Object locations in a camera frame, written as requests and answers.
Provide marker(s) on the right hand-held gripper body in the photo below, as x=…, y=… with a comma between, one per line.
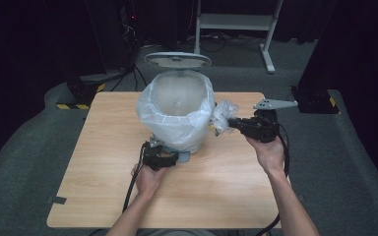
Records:
x=259, y=126

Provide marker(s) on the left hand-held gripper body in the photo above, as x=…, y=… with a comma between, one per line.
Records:
x=157, y=157

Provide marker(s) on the clear plastic wrapper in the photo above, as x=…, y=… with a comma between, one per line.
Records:
x=223, y=114

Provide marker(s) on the trash bin with clear bag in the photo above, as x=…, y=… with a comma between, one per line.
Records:
x=174, y=124

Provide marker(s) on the white pedal trash bin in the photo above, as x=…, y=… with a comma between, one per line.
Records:
x=177, y=60

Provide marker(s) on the person's left hand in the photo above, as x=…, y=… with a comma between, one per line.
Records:
x=149, y=180

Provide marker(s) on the person's right hand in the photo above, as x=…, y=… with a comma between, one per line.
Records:
x=269, y=154

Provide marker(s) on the black stand base hazard tape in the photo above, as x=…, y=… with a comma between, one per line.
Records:
x=82, y=90
x=315, y=101

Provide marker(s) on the white metal stand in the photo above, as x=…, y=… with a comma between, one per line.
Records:
x=236, y=21

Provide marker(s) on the black tape strip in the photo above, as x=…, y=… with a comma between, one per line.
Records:
x=57, y=200

